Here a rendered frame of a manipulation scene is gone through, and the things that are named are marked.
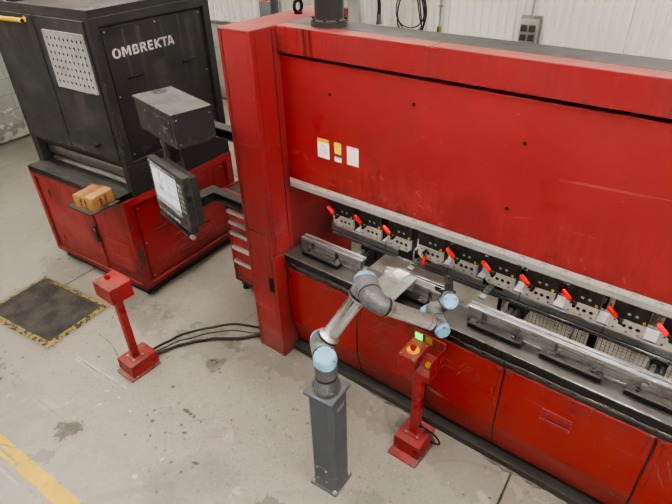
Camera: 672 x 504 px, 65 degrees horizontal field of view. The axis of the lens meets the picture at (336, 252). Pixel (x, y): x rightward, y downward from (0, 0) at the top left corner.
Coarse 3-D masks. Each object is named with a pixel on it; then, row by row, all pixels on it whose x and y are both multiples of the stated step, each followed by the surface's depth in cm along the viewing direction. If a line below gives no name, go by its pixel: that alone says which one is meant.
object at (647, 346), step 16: (352, 240) 365; (368, 240) 355; (384, 240) 347; (448, 256) 329; (448, 272) 324; (480, 272) 314; (480, 288) 314; (528, 304) 298; (544, 304) 291; (560, 304) 288; (560, 320) 290; (576, 320) 283; (608, 320) 276; (608, 336) 277; (624, 336) 270; (656, 336) 265; (640, 352) 269; (656, 352) 263
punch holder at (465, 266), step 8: (456, 248) 277; (464, 248) 274; (456, 256) 280; (464, 256) 277; (472, 256) 273; (480, 256) 273; (456, 264) 282; (464, 264) 278; (472, 264) 275; (480, 264) 278; (464, 272) 281; (472, 272) 277
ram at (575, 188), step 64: (320, 64) 278; (320, 128) 299; (384, 128) 271; (448, 128) 248; (512, 128) 229; (576, 128) 212; (640, 128) 198; (320, 192) 323; (384, 192) 291; (448, 192) 265; (512, 192) 243; (576, 192) 224; (640, 192) 208; (576, 256) 237; (640, 256) 220
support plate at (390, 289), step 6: (390, 270) 316; (384, 276) 311; (408, 276) 310; (384, 282) 306; (390, 282) 306; (402, 282) 306; (408, 282) 305; (384, 288) 301; (390, 288) 301; (396, 288) 301; (402, 288) 301; (390, 294) 297; (396, 294) 296
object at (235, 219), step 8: (232, 184) 420; (232, 192) 407; (232, 208) 418; (232, 216) 423; (240, 216) 413; (232, 224) 425; (240, 224) 420; (232, 232) 430; (240, 232) 426; (232, 240) 439; (240, 240) 431; (232, 248) 444; (240, 248) 435; (240, 256) 442; (248, 256) 435; (240, 264) 444; (248, 264) 440; (240, 272) 454; (248, 272) 446; (240, 280) 459; (248, 280) 452; (248, 288) 470
